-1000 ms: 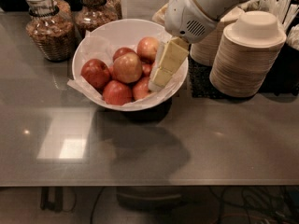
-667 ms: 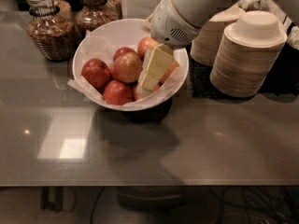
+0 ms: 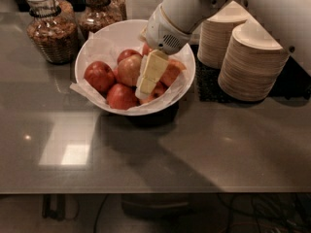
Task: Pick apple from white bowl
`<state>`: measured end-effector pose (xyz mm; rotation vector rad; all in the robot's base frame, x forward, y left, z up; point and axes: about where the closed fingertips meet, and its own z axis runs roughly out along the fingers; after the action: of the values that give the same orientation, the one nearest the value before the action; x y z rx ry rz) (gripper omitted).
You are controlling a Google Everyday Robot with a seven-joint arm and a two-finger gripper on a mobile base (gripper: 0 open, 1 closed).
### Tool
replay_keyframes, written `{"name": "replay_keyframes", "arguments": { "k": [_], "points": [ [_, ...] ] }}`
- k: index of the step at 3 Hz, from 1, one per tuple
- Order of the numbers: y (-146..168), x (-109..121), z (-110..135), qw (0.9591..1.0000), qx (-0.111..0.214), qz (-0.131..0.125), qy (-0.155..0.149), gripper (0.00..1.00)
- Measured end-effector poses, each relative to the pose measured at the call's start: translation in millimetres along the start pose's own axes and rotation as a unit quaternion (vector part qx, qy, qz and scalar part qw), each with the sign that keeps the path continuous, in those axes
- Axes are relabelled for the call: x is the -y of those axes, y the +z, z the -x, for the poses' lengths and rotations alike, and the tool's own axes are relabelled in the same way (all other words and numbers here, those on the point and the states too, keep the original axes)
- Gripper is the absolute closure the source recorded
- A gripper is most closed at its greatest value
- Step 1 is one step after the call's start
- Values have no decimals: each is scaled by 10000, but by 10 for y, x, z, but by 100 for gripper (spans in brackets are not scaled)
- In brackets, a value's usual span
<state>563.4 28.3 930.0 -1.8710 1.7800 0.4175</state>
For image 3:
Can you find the right stack paper bowls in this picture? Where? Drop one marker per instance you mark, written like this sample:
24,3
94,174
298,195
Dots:
253,61

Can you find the white bowl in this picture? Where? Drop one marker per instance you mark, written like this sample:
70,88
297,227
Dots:
123,33

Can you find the left glass cereal jar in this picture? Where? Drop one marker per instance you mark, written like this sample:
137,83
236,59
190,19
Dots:
53,32

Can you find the red apple far left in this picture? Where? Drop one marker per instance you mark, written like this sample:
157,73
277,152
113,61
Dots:
100,76

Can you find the stack paper bowls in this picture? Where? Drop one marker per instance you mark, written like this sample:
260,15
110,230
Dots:
215,34
253,61

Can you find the left stack paper bowls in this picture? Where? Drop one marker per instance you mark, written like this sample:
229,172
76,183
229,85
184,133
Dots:
215,34

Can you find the orange-red apple right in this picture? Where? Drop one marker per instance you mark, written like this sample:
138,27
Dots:
173,70

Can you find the right glass cereal jar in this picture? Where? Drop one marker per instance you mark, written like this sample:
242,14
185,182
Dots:
97,15

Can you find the glass cereal jar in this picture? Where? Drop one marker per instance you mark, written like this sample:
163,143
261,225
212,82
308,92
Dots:
53,32
97,15

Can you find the red apple front left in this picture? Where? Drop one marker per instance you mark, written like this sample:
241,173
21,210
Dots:
121,97

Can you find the large yellow-red centre apple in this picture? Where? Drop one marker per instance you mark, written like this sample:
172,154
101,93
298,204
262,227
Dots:
129,70

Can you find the red apple front right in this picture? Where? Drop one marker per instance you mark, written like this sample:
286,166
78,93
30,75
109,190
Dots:
159,90

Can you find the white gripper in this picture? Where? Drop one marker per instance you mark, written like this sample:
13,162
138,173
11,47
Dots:
160,32

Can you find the black mat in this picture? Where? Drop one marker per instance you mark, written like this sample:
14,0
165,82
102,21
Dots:
293,82

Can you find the dark red apple back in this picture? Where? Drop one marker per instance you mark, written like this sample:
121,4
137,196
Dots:
127,53

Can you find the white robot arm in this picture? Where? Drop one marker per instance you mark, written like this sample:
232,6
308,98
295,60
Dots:
287,21

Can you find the white paper liner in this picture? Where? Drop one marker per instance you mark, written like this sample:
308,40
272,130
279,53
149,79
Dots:
97,49

